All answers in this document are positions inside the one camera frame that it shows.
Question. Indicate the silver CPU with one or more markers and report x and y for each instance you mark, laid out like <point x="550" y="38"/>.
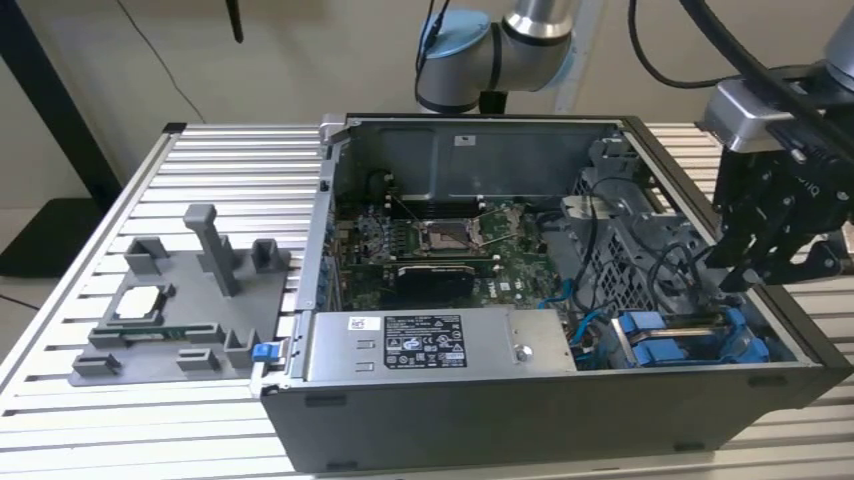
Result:
<point x="137" y="302"/>

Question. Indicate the CPU socket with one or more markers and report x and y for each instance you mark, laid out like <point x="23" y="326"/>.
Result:
<point x="444" y="236"/>

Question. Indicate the white metal post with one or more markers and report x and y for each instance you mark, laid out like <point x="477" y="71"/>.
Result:
<point x="574" y="95"/>

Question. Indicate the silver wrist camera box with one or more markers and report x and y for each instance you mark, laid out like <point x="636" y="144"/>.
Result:
<point x="741" y="114"/>

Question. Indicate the green motherboard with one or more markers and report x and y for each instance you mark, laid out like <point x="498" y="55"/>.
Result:
<point x="521" y="285"/>

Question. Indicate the grey metal disk bay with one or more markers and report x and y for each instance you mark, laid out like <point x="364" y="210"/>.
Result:
<point x="614" y="270"/>

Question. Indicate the black hanging antenna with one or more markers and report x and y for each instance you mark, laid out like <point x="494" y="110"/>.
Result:
<point x="234" y="22"/>

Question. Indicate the green RAM stick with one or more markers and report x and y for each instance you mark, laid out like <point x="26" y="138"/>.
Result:
<point x="177" y="331"/>

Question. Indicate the silver power supply unit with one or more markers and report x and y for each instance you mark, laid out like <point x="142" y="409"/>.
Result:
<point x="334" y="345"/>

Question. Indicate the black stand with base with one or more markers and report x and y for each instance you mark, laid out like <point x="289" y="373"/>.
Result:
<point x="41" y="75"/>

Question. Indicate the grey plastic parts rack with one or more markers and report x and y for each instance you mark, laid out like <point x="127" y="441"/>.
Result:
<point x="201" y="305"/>

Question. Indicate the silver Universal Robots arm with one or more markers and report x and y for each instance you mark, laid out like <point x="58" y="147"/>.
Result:
<point x="461" y="75"/>

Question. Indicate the black graphics card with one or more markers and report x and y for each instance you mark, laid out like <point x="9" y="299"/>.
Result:
<point x="434" y="282"/>

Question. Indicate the blue case latch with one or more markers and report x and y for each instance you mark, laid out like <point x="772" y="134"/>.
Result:
<point x="266" y="351"/>

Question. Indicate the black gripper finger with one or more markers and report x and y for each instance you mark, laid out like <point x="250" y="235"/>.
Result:
<point x="737" y="255"/>
<point x="811" y="260"/>

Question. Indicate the open black PC case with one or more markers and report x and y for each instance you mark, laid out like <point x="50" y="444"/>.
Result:
<point x="508" y="425"/>

